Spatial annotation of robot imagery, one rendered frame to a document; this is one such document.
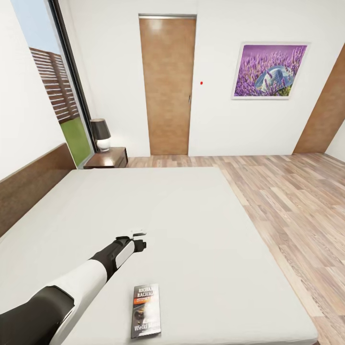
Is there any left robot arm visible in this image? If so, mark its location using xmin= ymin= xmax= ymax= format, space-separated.
xmin=0 ymin=229 xmax=147 ymax=345

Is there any hardback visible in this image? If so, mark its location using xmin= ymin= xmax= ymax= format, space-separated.
xmin=131 ymin=283 xmax=161 ymax=339

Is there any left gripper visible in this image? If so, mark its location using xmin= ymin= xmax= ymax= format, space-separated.
xmin=133 ymin=240 xmax=147 ymax=253

